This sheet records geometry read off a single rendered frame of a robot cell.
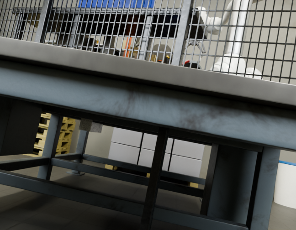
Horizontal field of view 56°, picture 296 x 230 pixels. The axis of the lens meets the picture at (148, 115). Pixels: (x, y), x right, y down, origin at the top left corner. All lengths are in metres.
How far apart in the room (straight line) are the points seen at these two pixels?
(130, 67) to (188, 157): 3.09
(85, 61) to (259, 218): 1.11
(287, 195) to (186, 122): 3.73
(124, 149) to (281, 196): 2.20
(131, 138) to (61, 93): 3.01
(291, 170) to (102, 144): 2.82
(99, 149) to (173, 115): 4.19
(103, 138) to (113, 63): 4.18
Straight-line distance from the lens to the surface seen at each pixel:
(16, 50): 0.66
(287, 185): 4.25
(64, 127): 4.21
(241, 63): 1.64
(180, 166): 3.59
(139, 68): 0.56
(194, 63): 2.14
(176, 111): 0.58
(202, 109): 0.59
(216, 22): 2.35
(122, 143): 3.64
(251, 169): 1.63
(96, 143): 4.76
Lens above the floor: 0.55
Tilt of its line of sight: 4 degrees up
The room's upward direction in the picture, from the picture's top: 11 degrees clockwise
